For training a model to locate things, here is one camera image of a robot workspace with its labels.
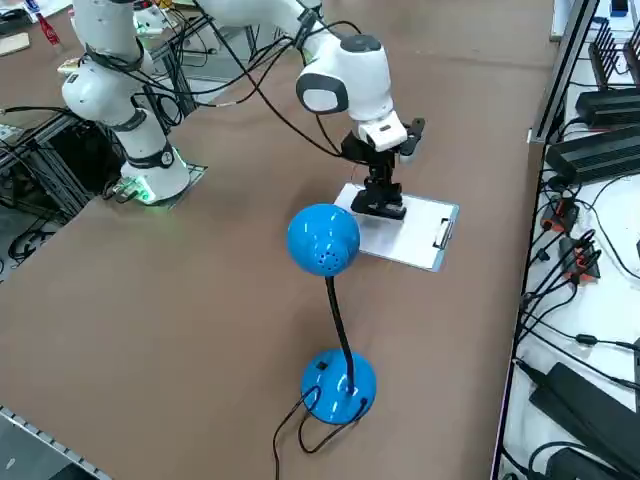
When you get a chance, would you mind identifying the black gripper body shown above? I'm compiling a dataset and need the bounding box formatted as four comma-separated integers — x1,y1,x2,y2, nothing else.
342,118,426,167

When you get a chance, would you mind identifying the white paper sheet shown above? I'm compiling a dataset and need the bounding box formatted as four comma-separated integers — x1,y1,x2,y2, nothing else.
333,183,454,269

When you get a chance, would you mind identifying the blue desk lamp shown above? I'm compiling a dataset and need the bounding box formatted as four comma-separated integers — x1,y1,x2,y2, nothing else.
285,203,379,426

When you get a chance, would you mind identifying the red and black plug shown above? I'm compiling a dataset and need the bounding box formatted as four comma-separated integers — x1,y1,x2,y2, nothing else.
541,197,580,234
558,235,602,282

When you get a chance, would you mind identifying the dark ribbed power adapter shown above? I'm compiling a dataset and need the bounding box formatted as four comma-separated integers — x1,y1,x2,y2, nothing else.
544,124,640,184
574,88,640,132

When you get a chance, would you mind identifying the black device with antennas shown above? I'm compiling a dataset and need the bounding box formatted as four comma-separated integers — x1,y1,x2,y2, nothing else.
587,19,632,92

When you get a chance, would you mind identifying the black flat power adapter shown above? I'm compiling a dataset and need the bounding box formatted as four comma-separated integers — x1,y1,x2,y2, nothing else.
528,362,640,480

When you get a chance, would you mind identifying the small wooden board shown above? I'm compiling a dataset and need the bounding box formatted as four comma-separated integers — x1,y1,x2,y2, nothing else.
0,32,32,57

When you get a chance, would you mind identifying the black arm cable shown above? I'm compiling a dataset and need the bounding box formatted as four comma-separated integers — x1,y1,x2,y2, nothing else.
84,0,361,159

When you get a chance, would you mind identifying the aluminium profile post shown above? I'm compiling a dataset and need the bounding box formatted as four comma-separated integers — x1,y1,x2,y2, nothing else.
528,0,601,146

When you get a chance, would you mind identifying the black lamp cable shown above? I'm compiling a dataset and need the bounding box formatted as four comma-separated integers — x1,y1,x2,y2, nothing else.
272,385,372,480

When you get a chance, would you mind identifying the black metal frame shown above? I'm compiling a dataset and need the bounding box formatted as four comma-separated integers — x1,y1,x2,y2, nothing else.
0,109,126,226

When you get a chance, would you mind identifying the aluminium edge rail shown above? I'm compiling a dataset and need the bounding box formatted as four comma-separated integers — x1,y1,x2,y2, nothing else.
0,403,109,480

